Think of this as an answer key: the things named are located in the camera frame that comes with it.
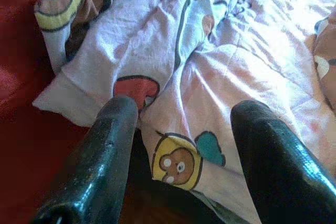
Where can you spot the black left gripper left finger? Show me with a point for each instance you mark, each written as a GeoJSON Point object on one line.
{"type": "Point", "coordinates": [99, 161]}

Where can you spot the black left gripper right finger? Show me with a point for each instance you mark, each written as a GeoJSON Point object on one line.
{"type": "Point", "coordinates": [278, 169]}

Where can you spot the pink cartoon print blanket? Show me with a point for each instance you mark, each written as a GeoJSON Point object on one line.
{"type": "Point", "coordinates": [210, 51]}

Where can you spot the large red sofa cushion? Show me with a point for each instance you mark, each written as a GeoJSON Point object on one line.
{"type": "Point", "coordinates": [21, 129]}

